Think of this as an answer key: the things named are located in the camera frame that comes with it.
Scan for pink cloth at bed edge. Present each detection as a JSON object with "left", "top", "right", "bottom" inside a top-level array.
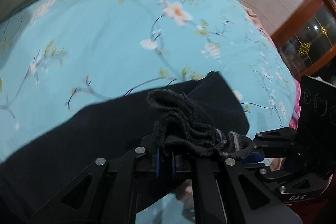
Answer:
[{"left": 242, "top": 5, "right": 301, "bottom": 129}]

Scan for black knit pants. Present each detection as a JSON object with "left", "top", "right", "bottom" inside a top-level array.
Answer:
[{"left": 1, "top": 72, "right": 253, "bottom": 223}]

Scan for light blue floral bedsheet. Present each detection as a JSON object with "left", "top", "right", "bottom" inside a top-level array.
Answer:
[{"left": 0, "top": 0, "right": 297, "bottom": 224}]

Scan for person right hand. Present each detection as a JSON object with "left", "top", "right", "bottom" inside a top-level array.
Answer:
[{"left": 269, "top": 157, "right": 285, "bottom": 172}]

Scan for wooden glass cabinet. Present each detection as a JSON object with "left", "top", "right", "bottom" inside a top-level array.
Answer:
[{"left": 271, "top": 0, "right": 335, "bottom": 81}]

